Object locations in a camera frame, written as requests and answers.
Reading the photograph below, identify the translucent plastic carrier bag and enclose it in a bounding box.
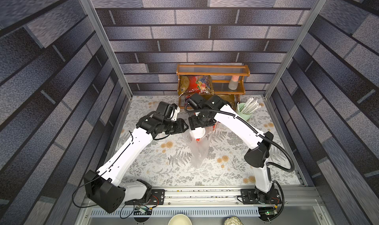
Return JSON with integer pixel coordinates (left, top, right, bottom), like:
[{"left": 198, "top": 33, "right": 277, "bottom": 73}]
[{"left": 185, "top": 126, "right": 213, "bottom": 168}]

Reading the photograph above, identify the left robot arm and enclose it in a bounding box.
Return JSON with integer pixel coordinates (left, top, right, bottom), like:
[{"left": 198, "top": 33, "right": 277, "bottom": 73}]
[{"left": 84, "top": 116, "right": 189, "bottom": 213}]

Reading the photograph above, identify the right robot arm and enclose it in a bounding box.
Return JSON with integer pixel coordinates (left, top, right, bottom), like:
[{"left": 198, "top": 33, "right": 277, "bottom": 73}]
[{"left": 185, "top": 104, "right": 274, "bottom": 194}]

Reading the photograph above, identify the red snack bag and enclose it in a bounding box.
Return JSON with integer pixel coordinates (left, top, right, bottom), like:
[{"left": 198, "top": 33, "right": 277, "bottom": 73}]
[{"left": 186, "top": 75, "right": 213, "bottom": 95}]

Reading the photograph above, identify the gold snack bag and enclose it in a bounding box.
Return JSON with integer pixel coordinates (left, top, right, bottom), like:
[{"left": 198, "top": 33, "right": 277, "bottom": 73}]
[{"left": 178, "top": 75, "right": 190, "bottom": 96}]

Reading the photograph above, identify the green plastic straw cup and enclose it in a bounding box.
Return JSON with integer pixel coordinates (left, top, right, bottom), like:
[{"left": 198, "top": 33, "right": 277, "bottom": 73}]
[{"left": 236, "top": 103, "right": 253, "bottom": 121}]

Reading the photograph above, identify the pink capped white bottle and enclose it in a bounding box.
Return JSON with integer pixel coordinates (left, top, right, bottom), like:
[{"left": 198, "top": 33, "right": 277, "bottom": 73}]
[{"left": 228, "top": 76, "right": 240, "bottom": 91}]

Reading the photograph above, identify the wooden shelf rack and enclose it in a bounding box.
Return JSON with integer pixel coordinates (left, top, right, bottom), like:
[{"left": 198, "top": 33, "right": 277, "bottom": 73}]
[{"left": 176, "top": 64, "right": 250, "bottom": 107}]

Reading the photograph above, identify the white round bowl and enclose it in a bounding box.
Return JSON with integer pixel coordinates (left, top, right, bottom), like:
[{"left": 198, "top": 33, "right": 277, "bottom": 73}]
[{"left": 168, "top": 214, "right": 192, "bottom": 225}]

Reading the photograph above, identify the patterned round object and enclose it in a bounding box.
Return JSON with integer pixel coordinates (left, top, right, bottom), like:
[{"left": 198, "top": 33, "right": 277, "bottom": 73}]
[{"left": 223, "top": 216, "right": 243, "bottom": 225}]

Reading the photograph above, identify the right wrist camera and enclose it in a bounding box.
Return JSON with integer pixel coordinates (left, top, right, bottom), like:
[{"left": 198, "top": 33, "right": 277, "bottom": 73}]
[{"left": 185, "top": 93, "right": 232, "bottom": 113}]

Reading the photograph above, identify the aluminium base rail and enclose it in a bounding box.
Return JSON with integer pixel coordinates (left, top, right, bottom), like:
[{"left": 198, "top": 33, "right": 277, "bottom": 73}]
[{"left": 88, "top": 186, "right": 323, "bottom": 218}]

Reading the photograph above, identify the black corrugated cable conduit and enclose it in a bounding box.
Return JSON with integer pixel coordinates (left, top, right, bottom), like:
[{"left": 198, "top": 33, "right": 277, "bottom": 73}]
[{"left": 184, "top": 102, "right": 296, "bottom": 173}]

